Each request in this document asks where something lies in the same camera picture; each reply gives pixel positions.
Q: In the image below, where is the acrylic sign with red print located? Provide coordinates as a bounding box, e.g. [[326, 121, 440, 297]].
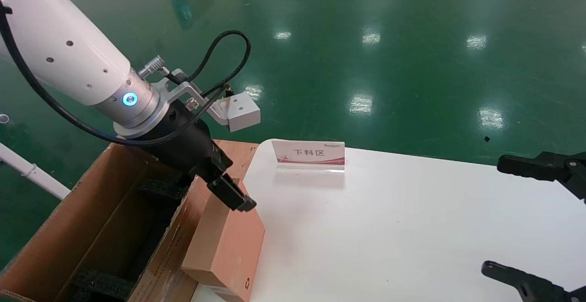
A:
[[271, 140, 346, 173]]

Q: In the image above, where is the small brown cardboard box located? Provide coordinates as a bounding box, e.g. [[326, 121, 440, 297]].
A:
[[181, 176, 266, 302]]

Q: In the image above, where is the white metal tube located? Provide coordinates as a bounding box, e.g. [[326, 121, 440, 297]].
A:
[[0, 143, 71, 200]]

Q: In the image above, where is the reddish wooden board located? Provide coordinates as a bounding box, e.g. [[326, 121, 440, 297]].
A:
[[213, 140, 260, 190]]

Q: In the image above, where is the silver camera mounting bracket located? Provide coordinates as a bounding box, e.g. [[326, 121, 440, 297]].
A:
[[151, 69, 229, 126]]

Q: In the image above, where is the large open cardboard box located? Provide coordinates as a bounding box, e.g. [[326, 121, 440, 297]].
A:
[[0, 141, 244, 302]]

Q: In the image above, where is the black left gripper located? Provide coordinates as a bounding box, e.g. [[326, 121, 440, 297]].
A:
[[136, 100, 257, 212]]

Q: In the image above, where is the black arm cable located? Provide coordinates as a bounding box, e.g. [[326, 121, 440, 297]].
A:
[[0, 0, 252, 148]]

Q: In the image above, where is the black foam packing insert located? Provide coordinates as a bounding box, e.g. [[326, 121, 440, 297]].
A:
[[137, 172, 195, 213], [71, 269, 136, 302]]

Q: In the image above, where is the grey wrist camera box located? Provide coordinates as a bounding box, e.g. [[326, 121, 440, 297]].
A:
[[212, 92, 261, 133]]

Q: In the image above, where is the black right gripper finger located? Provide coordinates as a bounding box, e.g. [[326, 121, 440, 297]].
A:
[[498, 151, 586, 200], [482, 261, 586, 302]]

